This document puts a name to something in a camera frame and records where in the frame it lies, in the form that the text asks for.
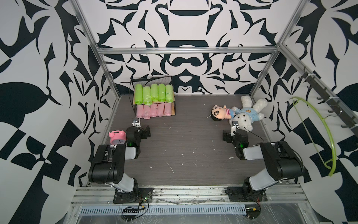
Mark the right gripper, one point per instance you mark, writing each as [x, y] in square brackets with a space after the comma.
[229, 138]

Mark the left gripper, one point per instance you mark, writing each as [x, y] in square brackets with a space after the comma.
[143, 132]

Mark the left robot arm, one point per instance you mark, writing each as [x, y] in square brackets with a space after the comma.
[108, 165]

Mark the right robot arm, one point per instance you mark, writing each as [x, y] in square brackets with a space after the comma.
[281, 161]

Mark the cartoon boy plush doll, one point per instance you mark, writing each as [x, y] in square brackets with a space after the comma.
[219, 113]

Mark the white teddy bear plush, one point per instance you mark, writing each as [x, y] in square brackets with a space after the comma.
[249, 113]

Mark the pink alarm clock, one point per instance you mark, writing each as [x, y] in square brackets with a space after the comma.
[117, 137]

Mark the black round connector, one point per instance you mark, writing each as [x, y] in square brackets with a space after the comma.
[252, 213]

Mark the black usb hub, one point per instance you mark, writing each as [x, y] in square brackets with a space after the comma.
[130, 211]

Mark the green plastic hanger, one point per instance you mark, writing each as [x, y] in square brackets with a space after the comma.
[315, 133]

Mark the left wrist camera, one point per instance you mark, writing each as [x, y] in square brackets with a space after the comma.
[136, 122]

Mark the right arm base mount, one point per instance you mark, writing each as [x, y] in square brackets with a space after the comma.
[245, 194]

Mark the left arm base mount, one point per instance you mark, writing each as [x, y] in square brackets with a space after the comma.
[136, 196]

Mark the black wall hook rail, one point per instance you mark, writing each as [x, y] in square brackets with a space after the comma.
[337, 107]

